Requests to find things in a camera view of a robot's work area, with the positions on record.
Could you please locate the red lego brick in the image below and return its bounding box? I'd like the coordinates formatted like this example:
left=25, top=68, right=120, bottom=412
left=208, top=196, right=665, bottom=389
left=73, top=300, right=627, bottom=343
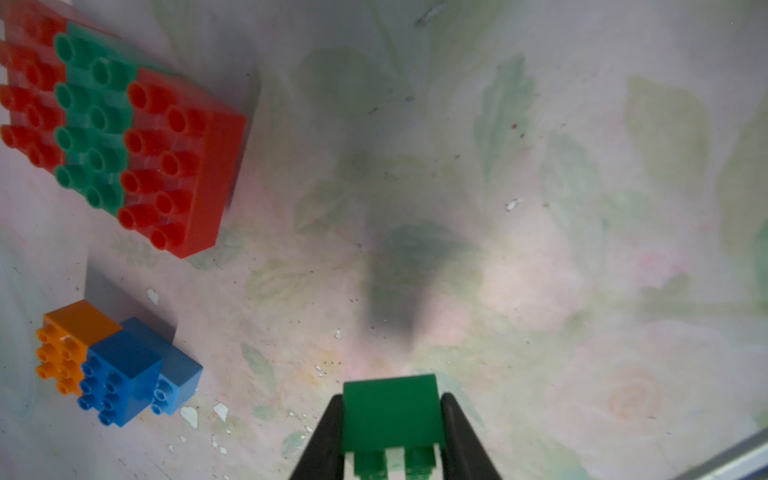
left=116, top=68, right=246, bottom=259
left=1, top=1, right=106, bottom=173

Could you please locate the red lego brick front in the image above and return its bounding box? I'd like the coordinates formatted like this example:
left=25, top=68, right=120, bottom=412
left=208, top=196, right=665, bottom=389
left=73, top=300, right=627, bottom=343
left=116, top=68, right=246, bottom=259

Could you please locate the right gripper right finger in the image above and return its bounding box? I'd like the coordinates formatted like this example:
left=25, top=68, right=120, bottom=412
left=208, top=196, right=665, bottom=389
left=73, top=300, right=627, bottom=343
left=440, top=392, right=501, bottom=480

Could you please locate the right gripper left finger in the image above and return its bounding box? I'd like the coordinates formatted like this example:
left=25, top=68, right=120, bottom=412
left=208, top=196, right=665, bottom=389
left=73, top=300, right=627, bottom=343
left=289, top=394, right=345, bottom=480

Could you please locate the light blue lego brick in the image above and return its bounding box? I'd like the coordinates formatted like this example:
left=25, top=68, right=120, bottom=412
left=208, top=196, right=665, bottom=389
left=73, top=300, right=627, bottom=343
left=121, top=317, right=203, bottom=416

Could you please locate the green square lego brick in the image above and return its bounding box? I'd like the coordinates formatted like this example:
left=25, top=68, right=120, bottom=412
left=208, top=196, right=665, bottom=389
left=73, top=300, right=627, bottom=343
left=342, top=374, right=445, bottom=479

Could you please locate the dark blue lego brick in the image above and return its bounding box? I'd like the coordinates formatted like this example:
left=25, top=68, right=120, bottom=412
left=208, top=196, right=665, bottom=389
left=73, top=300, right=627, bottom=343
left=77, top=330, right=163, bottom=427

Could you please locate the orange lego brick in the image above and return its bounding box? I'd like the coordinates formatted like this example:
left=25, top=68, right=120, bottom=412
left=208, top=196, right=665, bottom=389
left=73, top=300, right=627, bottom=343
left=35, top=300, right=123, bottom=397

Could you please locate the green long lego brick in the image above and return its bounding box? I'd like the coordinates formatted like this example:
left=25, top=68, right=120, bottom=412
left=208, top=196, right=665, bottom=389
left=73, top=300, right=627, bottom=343
left=53, top=21, right=175, bottom=216

